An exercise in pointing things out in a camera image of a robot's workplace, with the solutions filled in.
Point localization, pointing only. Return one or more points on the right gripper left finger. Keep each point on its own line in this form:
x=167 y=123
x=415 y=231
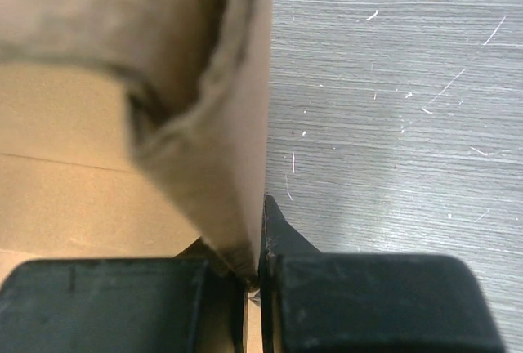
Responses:
x=121 y=305

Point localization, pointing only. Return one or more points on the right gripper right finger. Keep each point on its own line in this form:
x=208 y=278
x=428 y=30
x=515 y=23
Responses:
x=313 y=301

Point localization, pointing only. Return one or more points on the cardboard box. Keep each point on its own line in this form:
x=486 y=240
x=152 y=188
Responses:
x=194 y=103

